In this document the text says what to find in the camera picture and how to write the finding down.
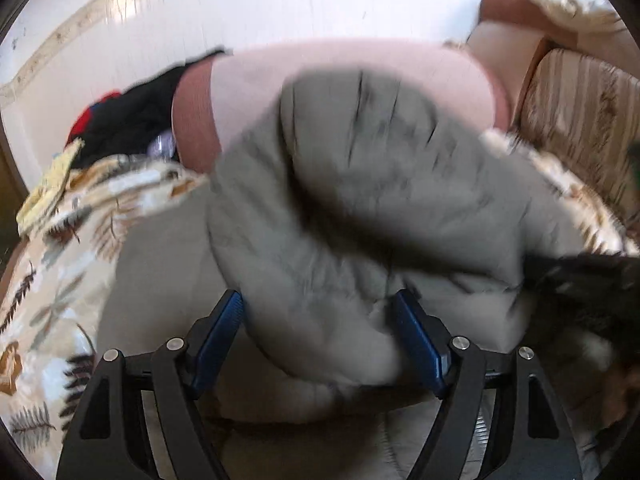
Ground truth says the purple patterned item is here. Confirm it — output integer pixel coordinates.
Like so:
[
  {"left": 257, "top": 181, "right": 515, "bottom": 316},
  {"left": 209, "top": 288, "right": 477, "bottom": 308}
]
[{"left": 146, "top": 129, "right": 179, "bottom": 160}]

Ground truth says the striped floral quilted bedding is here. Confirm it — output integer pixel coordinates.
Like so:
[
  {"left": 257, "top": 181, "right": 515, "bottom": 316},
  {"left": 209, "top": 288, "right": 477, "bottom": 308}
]
[{"left": 520, "top": 48, "right": 639, "bottom": 234}]

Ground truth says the black garment pile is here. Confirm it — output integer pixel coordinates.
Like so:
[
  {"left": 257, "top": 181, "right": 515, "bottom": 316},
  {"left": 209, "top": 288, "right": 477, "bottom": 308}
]
[{"left": 72, "top": 48, "right": 228, "bottom": 170}]

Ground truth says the cream leaf-pattern fleece blanket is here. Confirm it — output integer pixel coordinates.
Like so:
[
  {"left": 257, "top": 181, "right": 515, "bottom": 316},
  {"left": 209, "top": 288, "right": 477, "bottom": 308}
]
[{"left": 0, "top": 129, "right": 640, "bottom": 480}]

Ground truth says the yellow patterned cloth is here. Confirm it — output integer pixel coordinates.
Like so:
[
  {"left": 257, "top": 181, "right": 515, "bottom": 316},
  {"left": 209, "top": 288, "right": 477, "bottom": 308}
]
[{"left": 15, "top": 138, "right": 85, "bottom": 237}]

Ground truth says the olive quilted hooded jacket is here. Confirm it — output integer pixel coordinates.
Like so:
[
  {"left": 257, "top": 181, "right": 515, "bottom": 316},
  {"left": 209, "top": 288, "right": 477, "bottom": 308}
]
[{"left": 98, "top": 79, "right": 580, "bottom": 479}]

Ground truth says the pink quilted bolster pillow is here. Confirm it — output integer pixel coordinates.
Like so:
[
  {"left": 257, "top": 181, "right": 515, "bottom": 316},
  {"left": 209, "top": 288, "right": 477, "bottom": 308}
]
[{"left": 171, "top": 39, "right": 511, "bottom": 174}]

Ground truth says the red garment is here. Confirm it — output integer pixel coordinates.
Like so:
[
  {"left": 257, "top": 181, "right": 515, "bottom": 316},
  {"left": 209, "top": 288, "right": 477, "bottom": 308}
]
[{"left": 64, "top": 91, "right": 122, "bottom": 146}]

